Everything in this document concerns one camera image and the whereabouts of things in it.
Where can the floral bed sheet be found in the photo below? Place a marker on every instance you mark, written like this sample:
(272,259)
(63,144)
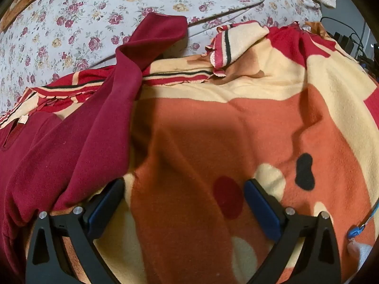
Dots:
(118,14)

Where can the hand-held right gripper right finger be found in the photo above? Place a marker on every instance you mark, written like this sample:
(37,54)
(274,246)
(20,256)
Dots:
(262,210)

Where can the printed orange cream blanket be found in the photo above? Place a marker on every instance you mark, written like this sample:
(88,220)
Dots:
(237,130)

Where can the dark red fleece garment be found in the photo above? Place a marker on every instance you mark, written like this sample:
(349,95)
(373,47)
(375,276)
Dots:
(74,148)

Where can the white cloth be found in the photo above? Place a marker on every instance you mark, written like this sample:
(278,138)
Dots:
(359,253)

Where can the wooden headboard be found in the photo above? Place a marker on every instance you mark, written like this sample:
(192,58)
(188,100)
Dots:
(22,1)

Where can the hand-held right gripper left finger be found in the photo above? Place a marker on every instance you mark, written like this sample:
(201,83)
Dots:
(102,210)

